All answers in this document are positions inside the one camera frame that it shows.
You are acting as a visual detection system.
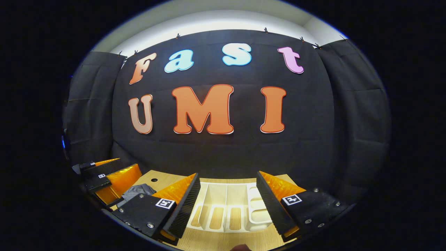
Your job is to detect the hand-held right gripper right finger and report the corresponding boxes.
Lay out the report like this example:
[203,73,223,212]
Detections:
[256,171,349,243]

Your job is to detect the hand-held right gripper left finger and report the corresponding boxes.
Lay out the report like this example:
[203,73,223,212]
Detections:
[112,173,202,243]

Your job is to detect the grey schoolbag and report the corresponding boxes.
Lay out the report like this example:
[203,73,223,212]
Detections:
[120,184,157,207]

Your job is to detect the white bookshelf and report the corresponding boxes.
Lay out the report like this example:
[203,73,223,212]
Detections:
[188,182,274,233]

